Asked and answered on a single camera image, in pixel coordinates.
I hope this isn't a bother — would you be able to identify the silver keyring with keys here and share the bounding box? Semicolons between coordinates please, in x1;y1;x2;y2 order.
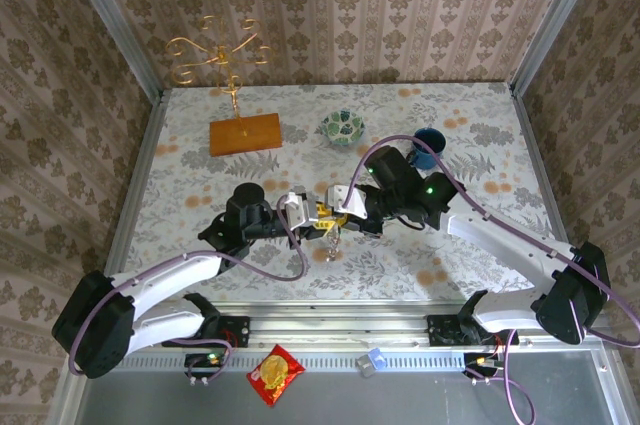
322;227;344;264

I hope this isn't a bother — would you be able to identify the blue mug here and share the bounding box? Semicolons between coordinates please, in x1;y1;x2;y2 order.
407;127;447;170

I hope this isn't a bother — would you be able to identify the gold hook stand, wooden base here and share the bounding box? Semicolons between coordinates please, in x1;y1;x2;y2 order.
164;14;284;159

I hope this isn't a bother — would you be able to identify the bowl with green leaf print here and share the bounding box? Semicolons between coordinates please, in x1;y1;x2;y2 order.
320;110;367;148

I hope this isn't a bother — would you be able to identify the small grey-blue box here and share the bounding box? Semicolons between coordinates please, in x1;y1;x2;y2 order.
356;347;386;378

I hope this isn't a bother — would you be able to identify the red snack packet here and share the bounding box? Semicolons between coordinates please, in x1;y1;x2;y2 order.
246;343;307;409

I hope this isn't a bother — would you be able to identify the small electronics board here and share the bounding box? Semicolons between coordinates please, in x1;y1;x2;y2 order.
184;352;232;380
462;352;504;380

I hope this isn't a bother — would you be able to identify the grey metal sheet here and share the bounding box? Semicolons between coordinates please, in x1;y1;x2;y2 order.
74;369;619;425

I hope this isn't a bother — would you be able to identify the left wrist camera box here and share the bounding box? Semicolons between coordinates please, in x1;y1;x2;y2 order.
284;189;319;231

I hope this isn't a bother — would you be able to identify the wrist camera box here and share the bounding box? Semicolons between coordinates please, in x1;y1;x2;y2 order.
284;189;319;231
324;184;371;220

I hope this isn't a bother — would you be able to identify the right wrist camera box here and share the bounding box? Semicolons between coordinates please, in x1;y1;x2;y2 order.
324;184;371;220

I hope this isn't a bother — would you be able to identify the aluminium table side rail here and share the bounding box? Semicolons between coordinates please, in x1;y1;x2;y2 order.
94;89;171;311
509;84;576;261

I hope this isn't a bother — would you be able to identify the slotted grey cable duct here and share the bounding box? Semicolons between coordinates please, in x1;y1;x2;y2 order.
119;350;501;372

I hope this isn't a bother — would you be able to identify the purple cable loop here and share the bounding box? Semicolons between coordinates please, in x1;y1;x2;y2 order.
169;337;235;387
467;332;536;425

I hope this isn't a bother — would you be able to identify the aluminium frame post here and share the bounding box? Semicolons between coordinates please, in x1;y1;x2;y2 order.
57;0;165;102
508;0;609;96

